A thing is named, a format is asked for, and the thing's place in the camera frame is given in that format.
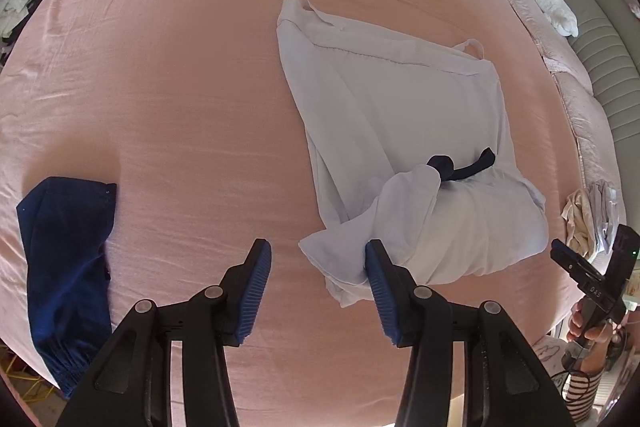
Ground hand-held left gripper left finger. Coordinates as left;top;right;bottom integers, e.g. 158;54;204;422
55;237;273;427

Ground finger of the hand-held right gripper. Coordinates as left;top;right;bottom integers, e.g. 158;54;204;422
550;238;608;297

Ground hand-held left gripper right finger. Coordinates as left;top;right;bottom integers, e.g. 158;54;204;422
364;238;573;427

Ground white dress with navy trim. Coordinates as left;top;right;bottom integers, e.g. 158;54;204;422
276;0;548;308

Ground navy pants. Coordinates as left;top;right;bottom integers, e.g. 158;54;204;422
16;177;118;400

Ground person's right forearm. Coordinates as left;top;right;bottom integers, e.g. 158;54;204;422
562;339;608;420

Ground person's right hand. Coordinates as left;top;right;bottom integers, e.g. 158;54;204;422
567;298;616;344

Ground cream garment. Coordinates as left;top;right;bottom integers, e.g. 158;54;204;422
562;190;596;253

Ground lilac garment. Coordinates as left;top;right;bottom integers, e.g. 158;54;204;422
587;181;623;253

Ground pink cartoon sock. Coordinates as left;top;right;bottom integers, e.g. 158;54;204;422
532;334;571;370

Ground pink bed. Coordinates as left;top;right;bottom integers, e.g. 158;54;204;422
0;0;626;427

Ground grey padded headboard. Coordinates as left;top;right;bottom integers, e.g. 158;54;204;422
515;0;640;158

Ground white plush toy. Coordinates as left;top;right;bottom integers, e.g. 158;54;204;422
532;0;580;37

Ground gold wire stool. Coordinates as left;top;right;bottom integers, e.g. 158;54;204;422
0;342;53;390

